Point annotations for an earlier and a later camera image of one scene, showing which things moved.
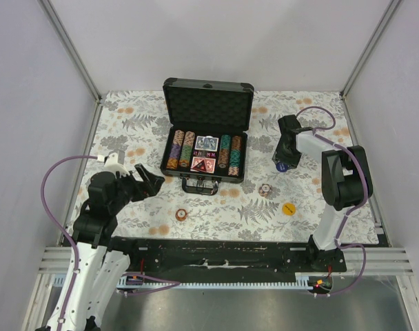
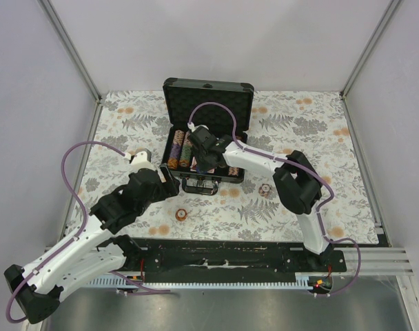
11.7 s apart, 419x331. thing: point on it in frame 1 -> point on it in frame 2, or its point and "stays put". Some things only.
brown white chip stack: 264,189 stays put
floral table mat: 276,207 stays put
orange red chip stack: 181,214 stays put
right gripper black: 278,156 -> 202,167
